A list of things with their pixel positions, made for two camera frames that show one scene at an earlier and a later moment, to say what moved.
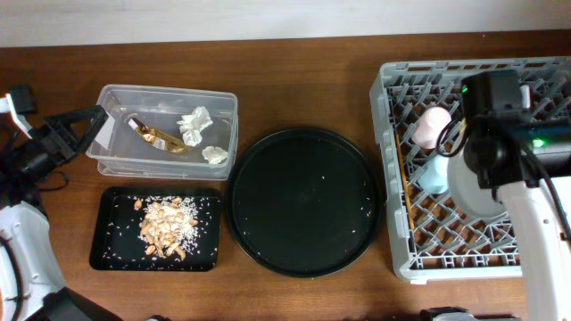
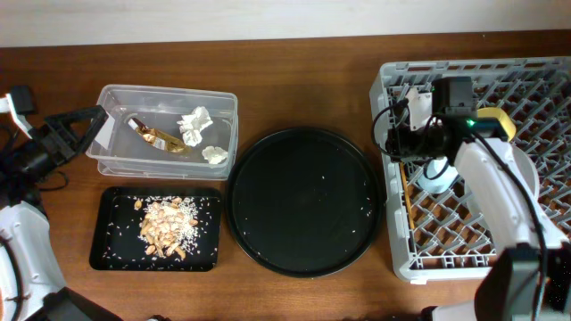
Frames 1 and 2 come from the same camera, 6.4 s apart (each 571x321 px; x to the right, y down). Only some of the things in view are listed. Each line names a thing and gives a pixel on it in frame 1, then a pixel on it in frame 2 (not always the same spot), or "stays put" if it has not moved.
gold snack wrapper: x=157 y=137 stays put
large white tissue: x=191 y=126 stays put
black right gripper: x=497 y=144 → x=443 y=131
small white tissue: x=214 y=154 stays put
